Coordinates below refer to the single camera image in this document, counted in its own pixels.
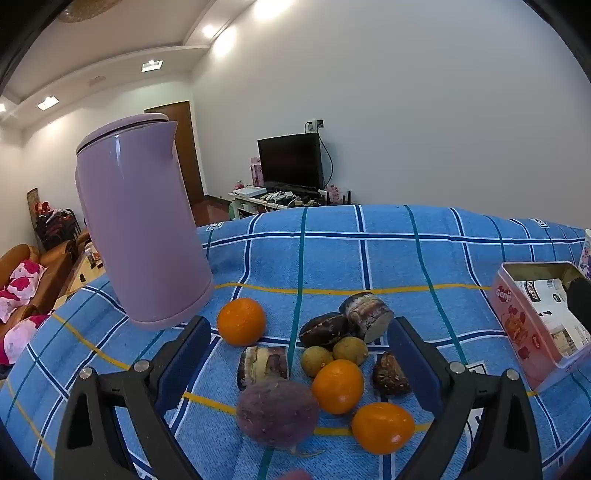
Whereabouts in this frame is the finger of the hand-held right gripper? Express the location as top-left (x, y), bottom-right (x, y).
top-left (566, 277), bottom-right (591, 328)

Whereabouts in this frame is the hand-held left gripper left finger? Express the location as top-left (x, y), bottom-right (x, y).
top-left (54, 315), bottom-right (213, 480)

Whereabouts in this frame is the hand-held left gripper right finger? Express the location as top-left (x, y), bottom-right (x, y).
top-left (387, 316), bottom-right (543, 480)

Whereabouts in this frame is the orange mandarin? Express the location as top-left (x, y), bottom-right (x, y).
top-left (312, 359), bottom-right (365, 415)
top-left (217, 298), bottom-right (267, 347)
top-left (351, 402), bottom-right (416, 455)

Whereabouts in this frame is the small yellow-green round fruit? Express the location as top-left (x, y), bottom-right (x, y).
top-left (301, 346), bottom-right (334, 378)
top-left (333, 336), bottom-right (369, 366)

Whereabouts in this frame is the pink tin box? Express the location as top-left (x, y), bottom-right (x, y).
top-left (490, 261), bottom-right (591, 392)

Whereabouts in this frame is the purple passion fruit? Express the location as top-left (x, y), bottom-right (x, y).
top-left (236, 379), bottom-right (321, 448)

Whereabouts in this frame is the white mug with blue print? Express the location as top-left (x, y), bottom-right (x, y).
top-left (577, 229), bottom-right (591, 280)

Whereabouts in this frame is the blue checked blanket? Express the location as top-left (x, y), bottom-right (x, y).
top-left (0, 204), bottom-right (591, 480)

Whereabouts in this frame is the wooden coffee table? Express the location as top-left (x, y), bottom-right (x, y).
top-left (54, 244), bottom-right (108, 309)

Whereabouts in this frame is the lilac electric kettle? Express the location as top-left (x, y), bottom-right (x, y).
top-left (75, 113), bottom-right (215, 330)

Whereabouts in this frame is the brown leather sofa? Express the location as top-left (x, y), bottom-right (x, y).
top-left (0, 228), bottom-right (93, 324)

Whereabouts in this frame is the pink heart cushion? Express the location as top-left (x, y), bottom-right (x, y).
top-left (7, 259), bottom-right (47, 301)
top-left (0, 316), bottom-right (47, 365)

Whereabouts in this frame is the white television stand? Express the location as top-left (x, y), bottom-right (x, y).
top-left (228, 187), bottom-right (324, 220)

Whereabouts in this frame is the pile of red clothes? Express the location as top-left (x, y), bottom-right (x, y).
top-left (34, 200), bottom-right (81, 250)

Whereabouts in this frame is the brown wooden door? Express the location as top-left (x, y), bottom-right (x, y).
top-left (144, 100), bottom-right (204, 204)

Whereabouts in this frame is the black television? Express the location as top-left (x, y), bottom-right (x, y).
top-left (257, 133), bottom-right (324, 191)

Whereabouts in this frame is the black power cable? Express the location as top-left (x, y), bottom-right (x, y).
top-left (318, 130), bottom-right (334, 191)

